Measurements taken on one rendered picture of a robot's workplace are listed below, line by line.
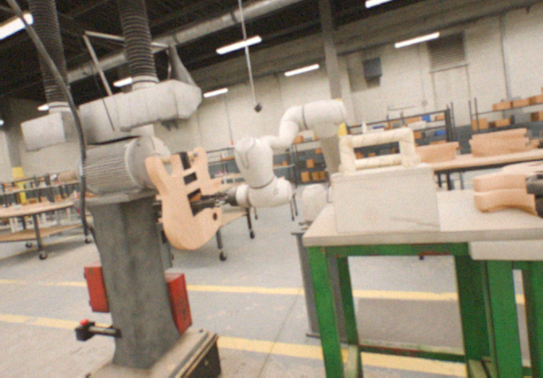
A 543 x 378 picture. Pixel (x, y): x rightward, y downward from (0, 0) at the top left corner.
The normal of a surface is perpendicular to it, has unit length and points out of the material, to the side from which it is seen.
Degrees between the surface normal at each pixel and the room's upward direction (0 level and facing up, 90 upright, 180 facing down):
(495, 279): 90
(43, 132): 90
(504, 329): 90
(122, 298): 90
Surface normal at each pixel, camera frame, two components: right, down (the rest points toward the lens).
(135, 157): 0.64, -0.17
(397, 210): -0.37, 0.11
